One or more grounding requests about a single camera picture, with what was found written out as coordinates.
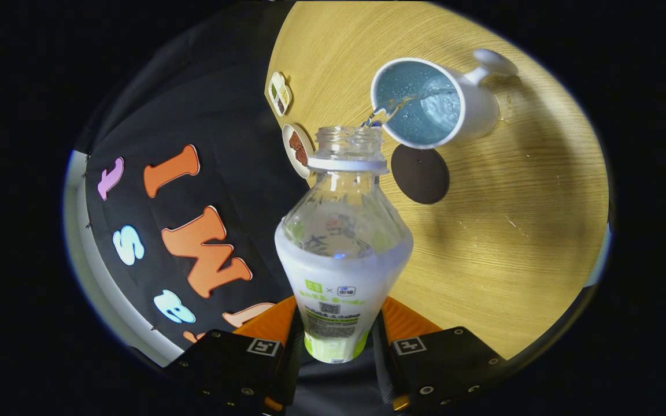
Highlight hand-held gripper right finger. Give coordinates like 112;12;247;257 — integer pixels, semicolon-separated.
372;296;510;414

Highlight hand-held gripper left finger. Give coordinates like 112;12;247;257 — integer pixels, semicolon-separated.
165;296;305;414

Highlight clear bottle with white label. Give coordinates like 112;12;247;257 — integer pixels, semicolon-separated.
274;125;415;365

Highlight dark round coaster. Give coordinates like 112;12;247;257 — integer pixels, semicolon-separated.
390;143;451;206

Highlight white cup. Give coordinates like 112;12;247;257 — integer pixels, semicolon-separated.
370;48;520;151

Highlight wooden table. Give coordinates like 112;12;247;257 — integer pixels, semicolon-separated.
263;0;611;361

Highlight white plate with brown food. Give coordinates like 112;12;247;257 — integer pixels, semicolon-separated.
282;122;317;180

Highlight black backdrop cloth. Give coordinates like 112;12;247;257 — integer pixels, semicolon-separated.
72;0;393;416

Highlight white divided dish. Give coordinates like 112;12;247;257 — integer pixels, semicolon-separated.
267;71;293;117

